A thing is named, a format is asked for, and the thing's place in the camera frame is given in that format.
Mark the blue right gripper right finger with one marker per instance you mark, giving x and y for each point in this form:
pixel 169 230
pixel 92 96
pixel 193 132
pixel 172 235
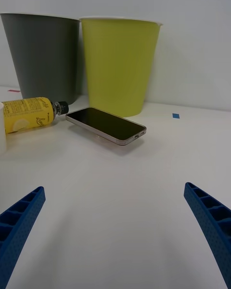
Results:
pixel 214 224

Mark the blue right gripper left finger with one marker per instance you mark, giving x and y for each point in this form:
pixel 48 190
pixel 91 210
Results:
pixel 19 231

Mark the small white paper cup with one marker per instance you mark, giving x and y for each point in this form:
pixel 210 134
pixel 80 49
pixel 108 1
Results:
pixel 2 130

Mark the yellow label plastic bottle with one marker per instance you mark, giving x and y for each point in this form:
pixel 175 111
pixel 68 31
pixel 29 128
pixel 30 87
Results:
pixel 26 115

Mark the black smartphone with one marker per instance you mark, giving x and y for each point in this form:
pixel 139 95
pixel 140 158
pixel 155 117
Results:
pixel 103 122

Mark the grey plastic waste bin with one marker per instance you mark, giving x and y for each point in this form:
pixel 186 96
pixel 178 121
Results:
pixel 43 57

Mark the yellow-green plastic waste bin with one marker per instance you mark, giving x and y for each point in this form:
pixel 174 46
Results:
pixel 118 67

